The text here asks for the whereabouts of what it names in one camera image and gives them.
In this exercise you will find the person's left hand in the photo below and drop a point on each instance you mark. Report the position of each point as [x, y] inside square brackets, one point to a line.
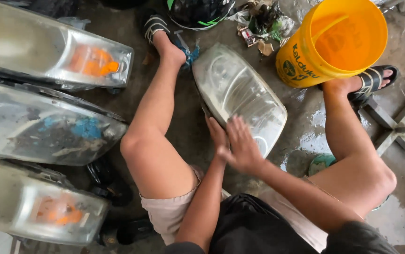
[220, 141]

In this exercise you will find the person's right hand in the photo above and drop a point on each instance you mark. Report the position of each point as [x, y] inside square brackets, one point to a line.
[244, 150]

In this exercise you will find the person's left fingers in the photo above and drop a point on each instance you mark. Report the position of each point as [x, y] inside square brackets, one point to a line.
[212, 125]

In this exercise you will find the clear hazy car headlight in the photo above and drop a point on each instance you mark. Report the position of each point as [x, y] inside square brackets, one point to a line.
[239, 86]

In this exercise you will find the person's left leg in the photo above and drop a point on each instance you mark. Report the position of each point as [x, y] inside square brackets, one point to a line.
[153, 134]

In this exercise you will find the person's leg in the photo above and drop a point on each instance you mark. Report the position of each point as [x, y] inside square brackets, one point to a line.
[153, 134]
[354, 151]

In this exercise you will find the blue plastic scrap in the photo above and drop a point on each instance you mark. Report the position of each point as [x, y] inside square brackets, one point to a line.
[191, 54]

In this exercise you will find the beige shorts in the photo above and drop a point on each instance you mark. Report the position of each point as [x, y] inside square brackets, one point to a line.
[167, 211]

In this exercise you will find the black shirt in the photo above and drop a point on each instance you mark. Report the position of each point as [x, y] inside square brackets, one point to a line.
[255, 229]

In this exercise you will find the black green helmet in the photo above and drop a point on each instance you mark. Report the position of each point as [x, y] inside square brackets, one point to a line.
[199, 12]

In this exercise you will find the black plastic part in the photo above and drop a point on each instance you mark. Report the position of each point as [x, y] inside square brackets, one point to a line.
[135, 231]
[112, 181]

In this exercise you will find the green low stool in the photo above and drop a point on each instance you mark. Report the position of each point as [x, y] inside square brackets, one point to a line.
[320, 163]

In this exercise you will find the heap of rubbish scraps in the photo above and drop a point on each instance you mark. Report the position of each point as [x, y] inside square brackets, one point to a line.
[264, 23]

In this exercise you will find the black striped left sandal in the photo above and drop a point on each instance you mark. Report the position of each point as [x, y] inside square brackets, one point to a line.
[154, 24]

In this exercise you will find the black striped sandal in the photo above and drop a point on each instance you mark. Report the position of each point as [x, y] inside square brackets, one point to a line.
[370, 83]
[154, 24]

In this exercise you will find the yellow plastic bucket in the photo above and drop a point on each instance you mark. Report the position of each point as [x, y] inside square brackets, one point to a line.
[329, 46]

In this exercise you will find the person's right leg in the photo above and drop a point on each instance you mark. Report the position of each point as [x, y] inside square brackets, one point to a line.
[354, 151]

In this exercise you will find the black striped right sandal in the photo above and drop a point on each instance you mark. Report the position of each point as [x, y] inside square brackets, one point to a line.
[370, 83]

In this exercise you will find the dirty headlight with blue debris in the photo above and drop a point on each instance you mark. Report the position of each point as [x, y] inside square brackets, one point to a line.
[40, 127]

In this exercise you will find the long headlight with orange indicator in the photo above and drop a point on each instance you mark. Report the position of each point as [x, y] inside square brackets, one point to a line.
[36, 204]
[47, 49]

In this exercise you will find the grey metal cross stand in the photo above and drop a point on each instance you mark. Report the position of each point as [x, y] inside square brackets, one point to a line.
[398, 128]

